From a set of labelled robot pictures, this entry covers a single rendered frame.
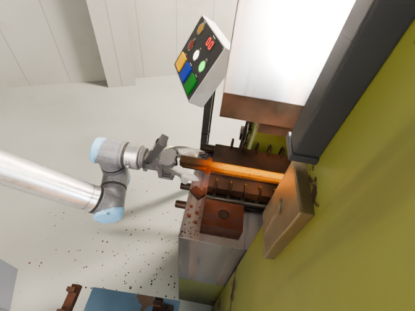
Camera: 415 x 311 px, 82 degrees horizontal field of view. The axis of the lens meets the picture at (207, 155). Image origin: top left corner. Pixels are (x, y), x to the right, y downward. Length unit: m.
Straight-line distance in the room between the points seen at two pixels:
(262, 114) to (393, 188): 0.35
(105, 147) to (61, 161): 1.47
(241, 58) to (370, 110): 0.21
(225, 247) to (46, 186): 0.53
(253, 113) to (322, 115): 0.26
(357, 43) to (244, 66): 0.20
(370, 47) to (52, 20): 2.78
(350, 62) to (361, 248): 0.16
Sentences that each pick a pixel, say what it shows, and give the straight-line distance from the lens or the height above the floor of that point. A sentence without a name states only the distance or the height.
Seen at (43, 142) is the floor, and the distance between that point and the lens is 2.51.
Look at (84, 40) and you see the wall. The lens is 2.93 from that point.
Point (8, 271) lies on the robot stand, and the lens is 1.84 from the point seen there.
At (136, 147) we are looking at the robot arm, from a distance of 0.81.
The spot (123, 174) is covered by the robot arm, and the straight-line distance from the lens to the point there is 0.92.
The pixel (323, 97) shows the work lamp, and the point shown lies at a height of 1.48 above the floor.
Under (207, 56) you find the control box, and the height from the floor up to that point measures 1.13.
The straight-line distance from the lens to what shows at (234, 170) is 0.78.
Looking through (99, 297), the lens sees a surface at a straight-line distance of 0.99.
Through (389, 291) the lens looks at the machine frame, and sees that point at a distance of 0.23.
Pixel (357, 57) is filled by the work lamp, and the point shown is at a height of 1.52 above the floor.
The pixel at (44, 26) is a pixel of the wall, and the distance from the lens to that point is 2.93.
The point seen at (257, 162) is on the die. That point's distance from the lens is 0.84.
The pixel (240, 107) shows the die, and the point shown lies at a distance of 0.52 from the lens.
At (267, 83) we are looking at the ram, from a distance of 0.43.
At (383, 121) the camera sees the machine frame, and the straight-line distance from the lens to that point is 0.25.
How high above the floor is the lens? 1.61
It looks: 49 degrees down
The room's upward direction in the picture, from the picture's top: 8 degrees clockwise
